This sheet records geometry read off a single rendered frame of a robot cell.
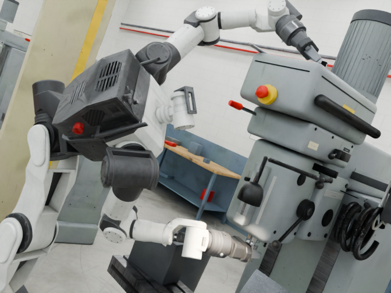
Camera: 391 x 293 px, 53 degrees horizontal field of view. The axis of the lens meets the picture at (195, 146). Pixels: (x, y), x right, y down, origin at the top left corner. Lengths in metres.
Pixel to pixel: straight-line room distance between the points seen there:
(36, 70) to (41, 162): 1.30
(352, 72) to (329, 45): 5.05
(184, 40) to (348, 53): 0.61
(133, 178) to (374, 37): 1.00
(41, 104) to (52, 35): 1.23
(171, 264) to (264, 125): 0.73
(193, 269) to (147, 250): 1.66
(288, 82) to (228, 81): 6.33
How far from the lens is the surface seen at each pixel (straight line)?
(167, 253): 1.69
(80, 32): 2.71
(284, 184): 1.28
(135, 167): 1.10
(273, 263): 1.83
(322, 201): 1.46
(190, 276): 3.43
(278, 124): 1.29
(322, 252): 1.72
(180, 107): 1.20
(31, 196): 1.48
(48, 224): 1.52
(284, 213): 1.32
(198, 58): 8.32
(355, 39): 1.60
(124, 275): 1.77
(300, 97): 1.16
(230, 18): 1.52
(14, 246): 1.49
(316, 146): 1.29
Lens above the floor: 1.64
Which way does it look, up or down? 5 degrees down
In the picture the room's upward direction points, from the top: 21 degrees clockwise
